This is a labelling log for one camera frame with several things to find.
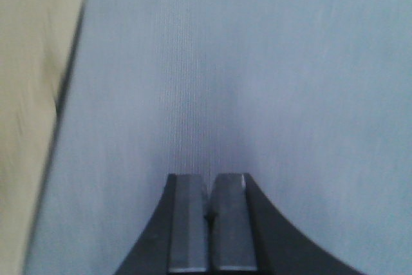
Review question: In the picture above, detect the brown cardboard carton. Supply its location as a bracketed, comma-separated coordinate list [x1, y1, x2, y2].
[1, 0, 84, 274]

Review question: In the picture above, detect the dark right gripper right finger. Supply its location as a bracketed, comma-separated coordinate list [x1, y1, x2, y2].
[211, 173, 359, 274]

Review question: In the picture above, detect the grey conveyor belt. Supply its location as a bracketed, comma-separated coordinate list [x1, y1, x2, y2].
[24, 0, 411, 274]

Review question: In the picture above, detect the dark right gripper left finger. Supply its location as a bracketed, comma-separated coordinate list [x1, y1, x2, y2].
[115, 174, 209, 274]

